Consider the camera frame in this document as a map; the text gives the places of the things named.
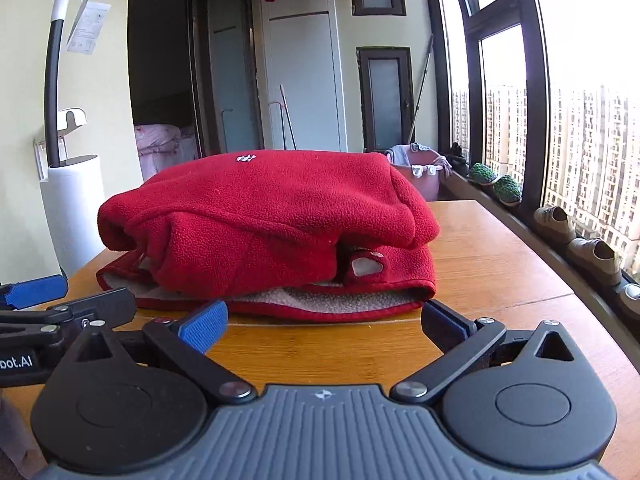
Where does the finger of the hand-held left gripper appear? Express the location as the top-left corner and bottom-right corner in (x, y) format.
(0, 290), (137, 335)
(0, 275), (69, 311)

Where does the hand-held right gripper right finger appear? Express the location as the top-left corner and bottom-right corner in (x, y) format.
(390, 300), (577, 406)

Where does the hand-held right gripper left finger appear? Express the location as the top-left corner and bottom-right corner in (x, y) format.
(75, 300), (256, 405)

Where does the red fleece jacket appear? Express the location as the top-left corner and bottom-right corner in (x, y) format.
(96, 150), (442, 323)

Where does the pink laundry basket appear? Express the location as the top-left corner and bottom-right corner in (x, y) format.
(387, 144), (451, 200)

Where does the green slipper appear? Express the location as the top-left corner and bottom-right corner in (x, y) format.
(492, 174), (524, 206)
(468, 162), (499, 186)

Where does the bed with pink sheet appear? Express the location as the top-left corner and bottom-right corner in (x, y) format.
(133, 122), (199, 184)

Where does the dark shoe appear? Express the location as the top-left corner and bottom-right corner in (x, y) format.
(446, 142), (470, 174)

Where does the grey cloth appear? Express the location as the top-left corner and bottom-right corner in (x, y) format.
(387, 143), (431, 166)

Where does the curved black pole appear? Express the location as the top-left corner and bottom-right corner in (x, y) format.
(44, 0), (81, 169)

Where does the broom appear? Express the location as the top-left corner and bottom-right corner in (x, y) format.
(278, 84), (297, 152)

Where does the dark framed glass window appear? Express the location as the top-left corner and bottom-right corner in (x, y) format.
(355, 45), (415, 154)

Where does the white door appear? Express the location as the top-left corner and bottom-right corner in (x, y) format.
(262, 10), (349, 154)

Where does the dark sliding glass door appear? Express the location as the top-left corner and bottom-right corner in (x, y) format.
(187, 0), (266, 157)

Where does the white paper tag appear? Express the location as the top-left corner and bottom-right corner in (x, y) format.
(66, 0), (112, 55)

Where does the wall socket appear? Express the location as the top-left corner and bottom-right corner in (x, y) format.
(33, 138), (50, 181)

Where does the white wall holder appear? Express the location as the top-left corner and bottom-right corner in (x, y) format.
(56, 107), (89, 139)

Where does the black window frame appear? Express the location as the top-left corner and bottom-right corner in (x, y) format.
(422, 0), (556, 231)

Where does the grey mop handle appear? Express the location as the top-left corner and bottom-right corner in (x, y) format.
(407, 34), (435, 145)

